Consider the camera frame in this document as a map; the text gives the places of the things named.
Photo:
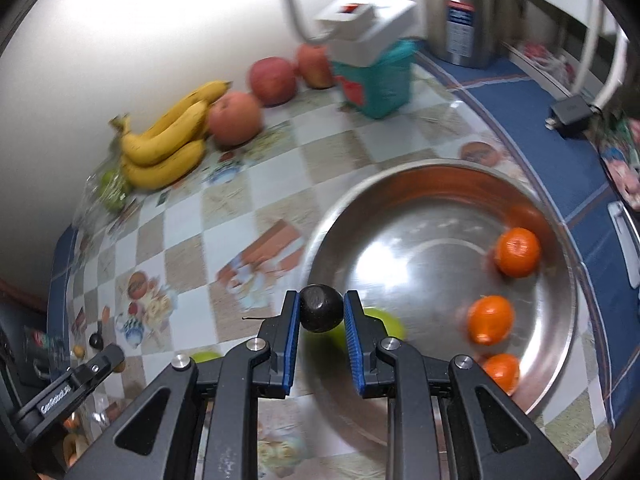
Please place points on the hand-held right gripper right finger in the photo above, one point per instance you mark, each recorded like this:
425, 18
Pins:
354, 340

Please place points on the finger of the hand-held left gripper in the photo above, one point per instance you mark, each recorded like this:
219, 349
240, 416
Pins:
100, 365

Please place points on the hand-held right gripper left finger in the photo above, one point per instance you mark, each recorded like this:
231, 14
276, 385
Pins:
289, 340

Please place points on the small black plum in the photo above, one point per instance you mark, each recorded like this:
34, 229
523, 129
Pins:
96, 341

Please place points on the brown longan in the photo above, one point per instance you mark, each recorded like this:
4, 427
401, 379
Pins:
78, 351

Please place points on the large green jujube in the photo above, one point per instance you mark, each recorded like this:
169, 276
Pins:
387, 324

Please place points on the black plum with stem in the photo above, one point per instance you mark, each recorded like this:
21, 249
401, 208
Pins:
320, 307

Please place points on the small green jujube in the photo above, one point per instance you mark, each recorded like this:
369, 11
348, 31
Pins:
206, 357

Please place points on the round stainless steel basin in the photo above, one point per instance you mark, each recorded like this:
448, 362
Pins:
425, 240

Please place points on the orange mandarin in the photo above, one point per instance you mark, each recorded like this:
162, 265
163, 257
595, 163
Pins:
517, 259
500, 372
490, 319

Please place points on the clear plastic container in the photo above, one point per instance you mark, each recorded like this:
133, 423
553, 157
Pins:
40, 345

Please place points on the clear bag of green produce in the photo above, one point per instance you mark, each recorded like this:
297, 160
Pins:
112, 190

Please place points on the red apple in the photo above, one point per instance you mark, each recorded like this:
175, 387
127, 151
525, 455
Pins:
315, 66
235, 120
272, 81

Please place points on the yellow banana bunch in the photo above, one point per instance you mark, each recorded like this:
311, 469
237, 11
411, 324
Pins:
160, 145

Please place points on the teal plastic box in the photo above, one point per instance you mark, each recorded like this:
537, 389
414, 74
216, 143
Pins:
385, 85

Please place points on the white power strip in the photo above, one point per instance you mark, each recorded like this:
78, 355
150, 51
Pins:
370, 30

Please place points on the black power adapter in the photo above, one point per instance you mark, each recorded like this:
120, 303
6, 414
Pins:
572, 112

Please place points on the pink printed bag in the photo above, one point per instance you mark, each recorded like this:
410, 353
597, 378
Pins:
622, 160

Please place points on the white plastic bag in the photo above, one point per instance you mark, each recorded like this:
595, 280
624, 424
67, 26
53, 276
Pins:
542, 57

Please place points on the white tubular frame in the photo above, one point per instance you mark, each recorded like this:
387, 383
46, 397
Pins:
607, 85

